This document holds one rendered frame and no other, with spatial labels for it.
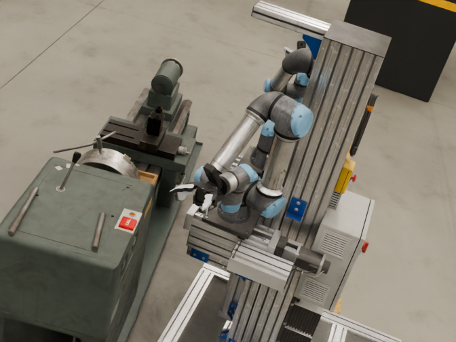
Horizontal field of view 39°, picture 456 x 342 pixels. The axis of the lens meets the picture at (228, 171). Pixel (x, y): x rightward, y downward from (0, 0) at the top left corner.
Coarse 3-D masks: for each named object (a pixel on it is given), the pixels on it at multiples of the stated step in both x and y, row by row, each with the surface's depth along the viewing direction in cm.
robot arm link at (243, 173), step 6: (234, 168) 239; (240, 168) 239; (246, 168) 240; (234, 174) 235; (240, 174) 237; (246, 174) 239; (252, 174) 242; (240, 180) 236; (246, 180) 240; (240, 186) 238
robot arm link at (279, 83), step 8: (304, 48) 294; (288, 56) 296; (296, 56) 292; (304, 56) 291; (288, 64) 296; (296, 64) 293; (304, 64) 291; (280, 72) 309; (288, 72) 300; (296, 72) 297; (304, 72) 295; (272, 80) 324; (280, 80) 314; (288, 80) 314; (264, 88) 332; (272, 88) 328; (280, 88) 324
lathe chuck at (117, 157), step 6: (90, 150) 296; (96, 150) 294; (102, 150) 293; (108, 150) 294; (84, 156) 293; (90, 156) 290; (96, 156) 289; (102, 156) 289; (108, 156) 290; (114, 156) 291; (120, 156) 293; (78, 162) 291; (114, 162) 288; (120, 162) 290; (126, 162) 293; (126, 168) 291; (132, 168) 295; (132, 174) 293; (138, 174) 299
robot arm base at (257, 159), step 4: (256, 148) 322; (252, 152) 326; (256, 152) 322; (260, 152) 320; (264, 152) 318; (268, 152) 318; (252, 156) 324; (256, 156) 321; (260, 156) 320; (264, 156) 319; (252, 160) 323; (256, 160) 321; (260, 160) 320; (264, 160) 320; (252, 164) 324; (256, 164) 322; (260, 164) 321; (264, 164) 320; (260, 168) 322
